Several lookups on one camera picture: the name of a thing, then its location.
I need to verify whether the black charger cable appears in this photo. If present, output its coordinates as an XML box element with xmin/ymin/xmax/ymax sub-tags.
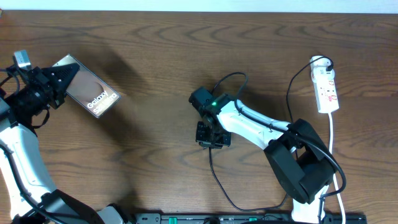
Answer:
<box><xmin>208</xmin><ymin>56</ymin><xmax>335</xmax><ymax>213</ymax></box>

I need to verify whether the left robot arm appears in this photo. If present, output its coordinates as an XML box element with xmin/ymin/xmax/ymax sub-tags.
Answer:
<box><xmin>1</xmin><ymin>61</ymin><xmax>135</xmax><ymax>223</ymax></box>

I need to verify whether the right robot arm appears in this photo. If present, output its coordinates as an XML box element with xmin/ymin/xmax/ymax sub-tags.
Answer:
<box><xmin>188</xmin><ymin>87</ymin><xmax>341</xmax><ymax>223</ymax></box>

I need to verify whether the white USB charger plug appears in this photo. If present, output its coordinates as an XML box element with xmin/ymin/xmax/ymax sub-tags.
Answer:
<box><xmin>310</xmin><ymin>55</ymin><xmax>335</xmax><ymax>82</ymax></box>

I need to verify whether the white power strip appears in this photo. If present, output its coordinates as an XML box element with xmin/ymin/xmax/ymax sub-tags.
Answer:
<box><xmin>311</xmin><ymin>67</ymin><xmax>340</xmax><ymax>114</ymax></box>

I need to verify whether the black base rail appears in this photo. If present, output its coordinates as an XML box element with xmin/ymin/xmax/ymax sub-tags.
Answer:
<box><xmin>133</xmin><ymin>212</ymin><xmax>368</xmax><ymax>224</ymax></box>

